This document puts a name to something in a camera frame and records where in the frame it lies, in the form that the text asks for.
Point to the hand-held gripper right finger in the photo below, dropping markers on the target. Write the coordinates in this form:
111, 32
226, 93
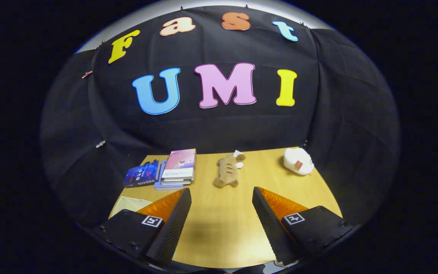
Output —
270, 228

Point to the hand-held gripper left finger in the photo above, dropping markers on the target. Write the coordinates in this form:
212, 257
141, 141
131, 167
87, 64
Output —
173, 232

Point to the pale yellow fabric storage box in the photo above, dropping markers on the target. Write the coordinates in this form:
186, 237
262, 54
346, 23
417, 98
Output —
127, 203

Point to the lavender book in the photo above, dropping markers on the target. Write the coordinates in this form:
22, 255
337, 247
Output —
165, 187

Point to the white thin book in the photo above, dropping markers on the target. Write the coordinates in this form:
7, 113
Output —
177, 182

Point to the dark blue book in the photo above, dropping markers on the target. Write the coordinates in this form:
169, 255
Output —
141, 175

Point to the pink cover book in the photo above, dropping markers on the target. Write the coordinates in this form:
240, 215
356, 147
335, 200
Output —
180, 163

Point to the white pouch red label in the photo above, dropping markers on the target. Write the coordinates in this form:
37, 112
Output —
299, 161

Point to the brown plush toy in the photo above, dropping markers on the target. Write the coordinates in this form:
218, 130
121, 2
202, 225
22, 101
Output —
226, 169

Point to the black backdrop cloth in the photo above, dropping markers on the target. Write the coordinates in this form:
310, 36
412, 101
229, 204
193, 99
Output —
222, 125

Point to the silver clip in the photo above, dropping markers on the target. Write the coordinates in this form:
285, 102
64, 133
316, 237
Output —
100, 144

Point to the pink clip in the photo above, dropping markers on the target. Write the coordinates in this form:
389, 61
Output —
87, 74

